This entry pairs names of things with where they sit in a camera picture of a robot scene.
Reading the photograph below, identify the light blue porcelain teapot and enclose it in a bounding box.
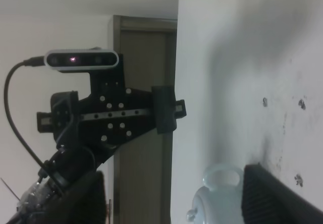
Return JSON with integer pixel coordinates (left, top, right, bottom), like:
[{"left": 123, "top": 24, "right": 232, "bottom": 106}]
[{"left": 186, "top": 163, "right": 244, "bottom": 223}]

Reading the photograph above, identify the black camera usb cable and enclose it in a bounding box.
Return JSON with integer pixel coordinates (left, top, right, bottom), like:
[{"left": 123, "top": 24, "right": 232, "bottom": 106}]
[{"left": 3, "top": 55, "right": 64, "bottom": 197}]

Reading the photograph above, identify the brown wooden door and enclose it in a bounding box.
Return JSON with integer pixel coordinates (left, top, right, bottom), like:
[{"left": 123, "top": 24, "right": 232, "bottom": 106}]
[{"left": 109, "top": 15, "right": 177, "bottom": 223}]

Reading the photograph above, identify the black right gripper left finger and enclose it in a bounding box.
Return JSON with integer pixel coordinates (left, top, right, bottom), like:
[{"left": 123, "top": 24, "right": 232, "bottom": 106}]
[{"left": 8, "top": 172, "right": 105, "bottom": 223}]

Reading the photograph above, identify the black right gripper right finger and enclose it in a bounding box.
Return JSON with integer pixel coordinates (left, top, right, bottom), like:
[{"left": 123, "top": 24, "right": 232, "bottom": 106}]
[{"left": 241, "top": 164, "right": 322, "bottom": 224}]

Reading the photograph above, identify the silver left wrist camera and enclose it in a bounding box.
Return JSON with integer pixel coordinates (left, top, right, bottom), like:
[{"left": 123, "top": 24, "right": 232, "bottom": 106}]
[{"left": 44, "top": 49, "right": 120, "bottom": 72}]

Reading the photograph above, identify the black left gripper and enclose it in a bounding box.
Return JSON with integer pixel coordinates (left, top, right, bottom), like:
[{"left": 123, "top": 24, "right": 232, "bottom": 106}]
[{"left": 37, "top": 54, "right": 186, "bottom": 164}]

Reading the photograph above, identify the black zip tie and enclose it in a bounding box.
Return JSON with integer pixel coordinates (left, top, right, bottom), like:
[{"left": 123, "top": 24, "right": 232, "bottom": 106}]
[{"left": 1, "top": 178, "right": 20, "bottom": 201}]

